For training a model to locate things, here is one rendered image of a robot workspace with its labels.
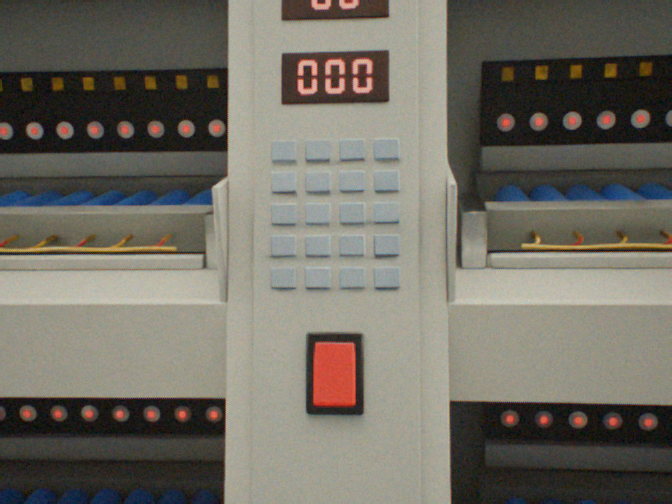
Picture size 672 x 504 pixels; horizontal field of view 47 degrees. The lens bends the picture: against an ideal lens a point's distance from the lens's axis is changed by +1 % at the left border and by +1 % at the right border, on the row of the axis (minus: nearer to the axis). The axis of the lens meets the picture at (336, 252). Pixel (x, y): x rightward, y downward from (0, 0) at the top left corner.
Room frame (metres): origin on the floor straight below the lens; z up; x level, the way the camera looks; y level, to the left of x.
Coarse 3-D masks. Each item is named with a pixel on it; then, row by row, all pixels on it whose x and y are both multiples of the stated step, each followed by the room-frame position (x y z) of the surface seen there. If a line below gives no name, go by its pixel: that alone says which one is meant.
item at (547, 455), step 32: (512, 416) 0.49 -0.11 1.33; (544, 416) 0.48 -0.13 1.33; (576, 416) 0.48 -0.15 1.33; (608, 416) 0.48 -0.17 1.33; (640, 416) 0.48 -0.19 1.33; (512, 448) 0.49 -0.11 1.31; (544, 448) 0.49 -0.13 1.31; (576, 448) 0.48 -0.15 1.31; (608, 448) 0.48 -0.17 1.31; (640, 448) 0.48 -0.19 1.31; (480, 480) 0.48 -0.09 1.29; (512, 480) 0.48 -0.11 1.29; (544, 480) 0.48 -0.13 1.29; (576, 480) 0.48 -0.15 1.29; (608, 480) 0.48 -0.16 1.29; (640, 480) 0.48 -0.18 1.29
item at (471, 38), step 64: (192, 0) 0.54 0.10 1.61; (448, 0) 0.52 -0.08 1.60; (512, 0) 0.52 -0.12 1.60; (576, 0) 0.51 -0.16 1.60; (640, 0) 0.51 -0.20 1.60; (0, 64) 0.55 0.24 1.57; (64, 64) 0.54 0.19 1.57; (128, 64) 0.54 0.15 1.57; (192, 64) 0.54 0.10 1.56; (448, 64) 0.52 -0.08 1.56; (448, 128) 0.52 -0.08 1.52
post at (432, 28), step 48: (240, 0) 0.33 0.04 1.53; (432, 0) 0.32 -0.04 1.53; (240, 48) 0.33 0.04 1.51; (432, 48) 0.32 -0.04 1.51; (240, 96) 0.33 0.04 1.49; (432, 96) 0.32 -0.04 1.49; (240, 144) 0.33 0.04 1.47; (432, 144) 0.32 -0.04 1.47; (240, 192) 0.33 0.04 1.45; (432, 192) 0.32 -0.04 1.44; (240, 240) 0.33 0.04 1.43; (432, 240) 0.32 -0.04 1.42; (240, 288) 0.33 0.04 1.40; (432, 288) 0.32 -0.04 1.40; (240, 336) 0.33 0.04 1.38; (432, 336) 0.32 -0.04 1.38; (240, 384) 0.33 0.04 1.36; (432, 384) 0.32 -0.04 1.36; (240, 432) 0.33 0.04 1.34; (432, 432) 0.32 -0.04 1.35; (240, 480) 0.33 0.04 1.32; (432, 480) 0.32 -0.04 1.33
